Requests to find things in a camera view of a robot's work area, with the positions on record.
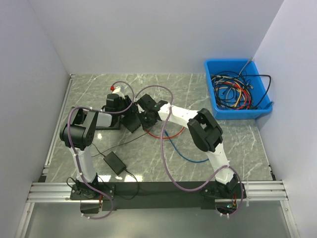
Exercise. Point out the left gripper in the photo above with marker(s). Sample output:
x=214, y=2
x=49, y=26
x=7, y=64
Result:
x=128, y=101

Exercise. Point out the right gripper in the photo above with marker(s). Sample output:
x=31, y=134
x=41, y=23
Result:
x=145, y=125

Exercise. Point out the black network switch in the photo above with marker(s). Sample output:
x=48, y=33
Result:
x=131, y=122
x=108, y=122

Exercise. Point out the black power adapter with cord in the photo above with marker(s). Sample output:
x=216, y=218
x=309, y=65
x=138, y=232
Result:
x=116, y=164

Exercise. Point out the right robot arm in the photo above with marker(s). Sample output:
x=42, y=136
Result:
x=206, y=134

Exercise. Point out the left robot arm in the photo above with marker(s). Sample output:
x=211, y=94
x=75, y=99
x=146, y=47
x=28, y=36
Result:
x=79, y=130

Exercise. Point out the blue plastic bin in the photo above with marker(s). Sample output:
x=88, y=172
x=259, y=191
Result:
x=236, y=89

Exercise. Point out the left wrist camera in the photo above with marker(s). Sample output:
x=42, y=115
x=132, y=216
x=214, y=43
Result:
x=119, y=90

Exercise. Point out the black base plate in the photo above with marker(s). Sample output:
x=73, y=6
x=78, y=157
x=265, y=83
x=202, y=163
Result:
x=153, y=195

